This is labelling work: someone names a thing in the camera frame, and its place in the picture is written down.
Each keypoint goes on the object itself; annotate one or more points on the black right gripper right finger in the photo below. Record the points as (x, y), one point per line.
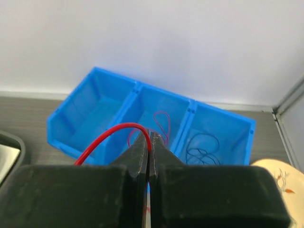
(211, 196)

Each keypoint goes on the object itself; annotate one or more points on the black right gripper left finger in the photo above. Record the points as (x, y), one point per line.
(70, 196)

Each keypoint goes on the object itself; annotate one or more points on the blue three-compartment plastic bin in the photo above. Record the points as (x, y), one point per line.
(197, 133)

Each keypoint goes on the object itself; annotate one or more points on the beige decorated ceramic plate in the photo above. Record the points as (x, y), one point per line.
(290, 183)

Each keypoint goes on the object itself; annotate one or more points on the white paper sheet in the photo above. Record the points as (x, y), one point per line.
(8, 156)

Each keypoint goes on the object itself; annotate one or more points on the dark green plastic tray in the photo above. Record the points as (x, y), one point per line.
(14, 141)

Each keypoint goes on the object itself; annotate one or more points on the aluminium frame post right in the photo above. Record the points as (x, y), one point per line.
(289, 117)

